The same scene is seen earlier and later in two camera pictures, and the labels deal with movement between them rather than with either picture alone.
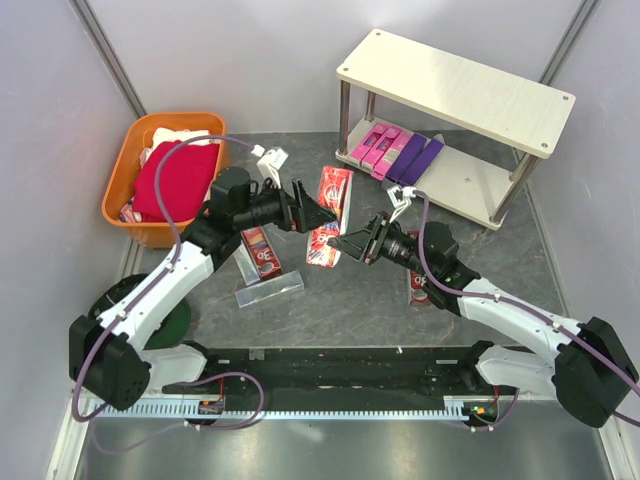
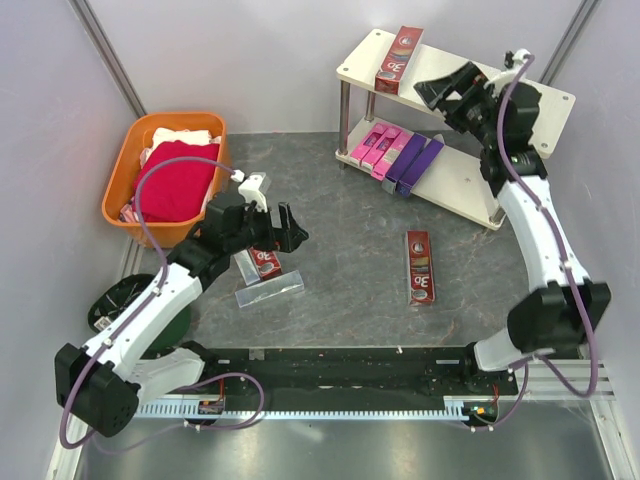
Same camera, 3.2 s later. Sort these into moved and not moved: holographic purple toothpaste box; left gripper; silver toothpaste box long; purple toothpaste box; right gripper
Moved: left gripper; right gripper
Not moved: purple toothpaste box; silver toothpaste box long; holographic purple toothpaste box
